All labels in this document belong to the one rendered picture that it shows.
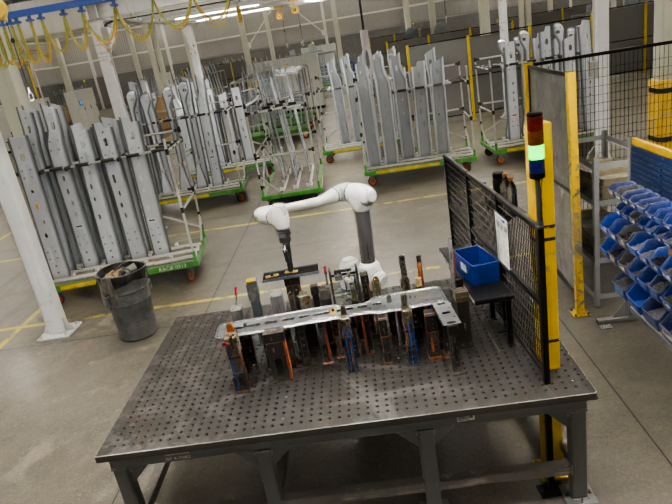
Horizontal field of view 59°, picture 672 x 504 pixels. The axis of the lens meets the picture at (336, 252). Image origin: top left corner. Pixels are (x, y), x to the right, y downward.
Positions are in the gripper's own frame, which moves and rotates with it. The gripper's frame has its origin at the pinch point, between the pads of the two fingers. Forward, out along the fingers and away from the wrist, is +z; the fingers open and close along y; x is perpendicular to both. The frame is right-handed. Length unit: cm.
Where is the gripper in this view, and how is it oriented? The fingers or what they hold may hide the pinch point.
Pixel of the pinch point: (290, 265)
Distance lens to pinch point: 380.1
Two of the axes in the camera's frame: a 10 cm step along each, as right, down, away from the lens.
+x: 9.8, -1.0, -1.7
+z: 1.6, 9.3, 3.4
